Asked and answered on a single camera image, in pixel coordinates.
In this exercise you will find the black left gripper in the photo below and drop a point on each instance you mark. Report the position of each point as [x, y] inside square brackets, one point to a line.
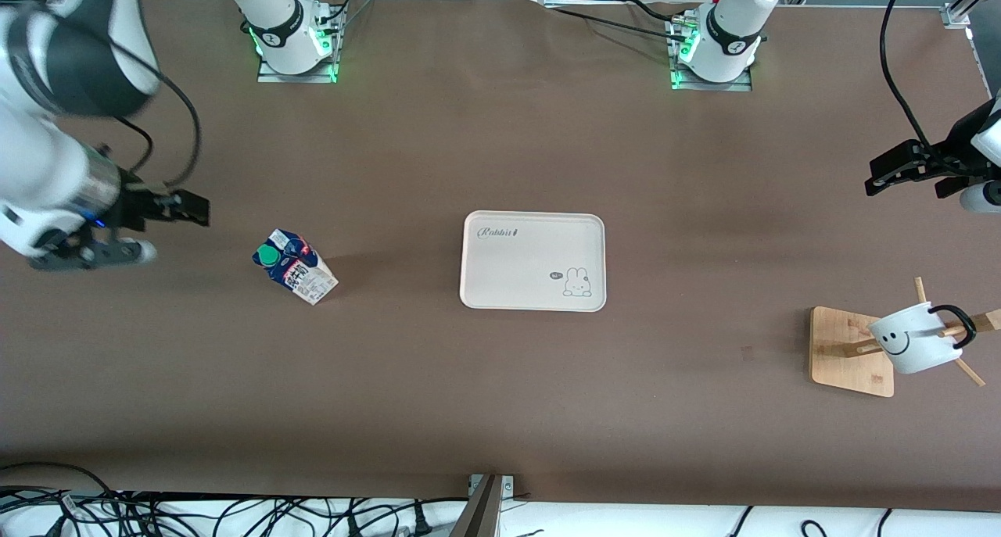
[951, 155]

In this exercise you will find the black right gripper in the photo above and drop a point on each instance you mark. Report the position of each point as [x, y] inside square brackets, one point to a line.
[138, 207]

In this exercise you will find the blue white milk carton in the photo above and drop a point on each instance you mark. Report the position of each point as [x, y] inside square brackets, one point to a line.
[301, 275]

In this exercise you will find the white smiley face mug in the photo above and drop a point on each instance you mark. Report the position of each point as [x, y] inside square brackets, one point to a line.
[911, 341]

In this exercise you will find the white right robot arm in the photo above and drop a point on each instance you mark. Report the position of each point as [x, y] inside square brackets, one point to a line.
[47, 154]

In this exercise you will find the cream rabbit print tray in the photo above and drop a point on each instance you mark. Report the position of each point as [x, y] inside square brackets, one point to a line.
[532, 263]

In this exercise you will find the wooden mug tree stand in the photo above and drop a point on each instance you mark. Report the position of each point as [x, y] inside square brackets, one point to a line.
[848, 365]

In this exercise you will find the black mains plug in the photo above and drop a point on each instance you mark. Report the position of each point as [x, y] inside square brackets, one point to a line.
[421, 521]

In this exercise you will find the aluminium corner post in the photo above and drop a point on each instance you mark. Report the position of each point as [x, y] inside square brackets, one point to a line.
[970, 1]

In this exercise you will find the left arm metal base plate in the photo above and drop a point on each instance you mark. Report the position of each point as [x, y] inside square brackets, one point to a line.
[727, 87]

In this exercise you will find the aluminium profile post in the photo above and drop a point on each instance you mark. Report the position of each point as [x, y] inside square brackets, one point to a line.
[481, 513]

